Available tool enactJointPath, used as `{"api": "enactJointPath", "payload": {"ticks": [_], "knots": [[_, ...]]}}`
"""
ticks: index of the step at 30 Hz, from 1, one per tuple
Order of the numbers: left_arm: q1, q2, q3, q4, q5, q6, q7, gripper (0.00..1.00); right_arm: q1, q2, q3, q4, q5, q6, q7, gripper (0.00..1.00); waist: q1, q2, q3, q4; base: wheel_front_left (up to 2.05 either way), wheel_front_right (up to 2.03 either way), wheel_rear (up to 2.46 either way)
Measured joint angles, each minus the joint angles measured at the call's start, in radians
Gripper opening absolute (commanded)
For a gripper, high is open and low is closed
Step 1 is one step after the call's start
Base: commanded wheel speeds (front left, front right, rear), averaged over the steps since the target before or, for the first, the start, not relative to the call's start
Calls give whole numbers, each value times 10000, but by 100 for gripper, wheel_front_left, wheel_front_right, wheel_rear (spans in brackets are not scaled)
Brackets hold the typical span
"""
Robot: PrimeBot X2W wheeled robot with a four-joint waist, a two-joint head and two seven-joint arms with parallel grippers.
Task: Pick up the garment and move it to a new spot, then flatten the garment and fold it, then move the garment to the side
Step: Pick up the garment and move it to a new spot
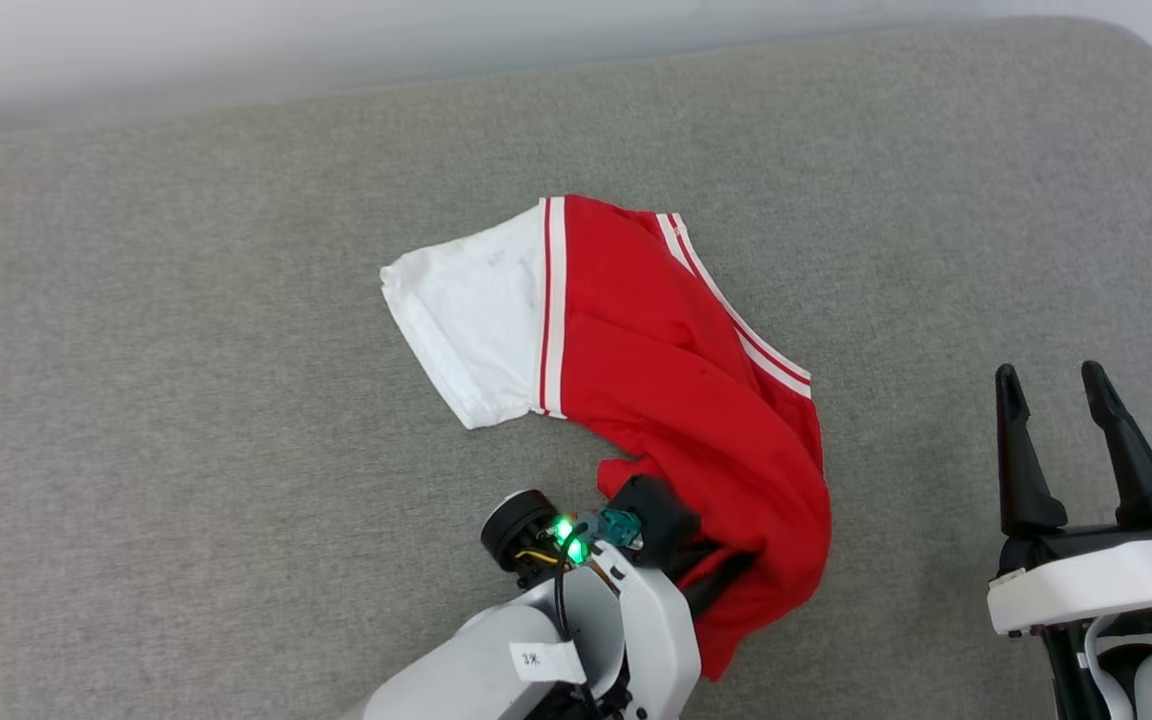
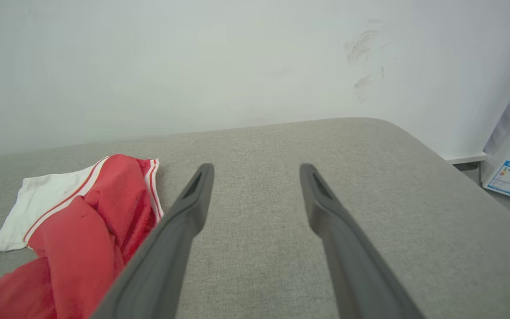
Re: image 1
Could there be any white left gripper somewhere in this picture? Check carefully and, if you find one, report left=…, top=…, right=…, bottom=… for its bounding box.
left=586, top=540, right=753, bottom=720

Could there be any red and white t-shirt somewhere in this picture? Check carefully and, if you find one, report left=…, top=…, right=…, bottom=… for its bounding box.
left=380, top=194, right=833, bottom=682

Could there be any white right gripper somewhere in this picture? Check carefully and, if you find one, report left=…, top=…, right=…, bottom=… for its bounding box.
left=986, top=360, right=1152, bottom=638

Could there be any grey fabric sofa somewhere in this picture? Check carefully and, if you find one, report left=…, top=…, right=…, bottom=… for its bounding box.
left=0, top=15, right=1152, bottom=720

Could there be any white paper label tag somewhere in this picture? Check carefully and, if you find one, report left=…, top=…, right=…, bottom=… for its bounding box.
left=509, top=640, right=587, bottom=685

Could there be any white right arm cable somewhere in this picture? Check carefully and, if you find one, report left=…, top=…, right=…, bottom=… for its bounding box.
left=1082, top=615, right=1137, bottom=720

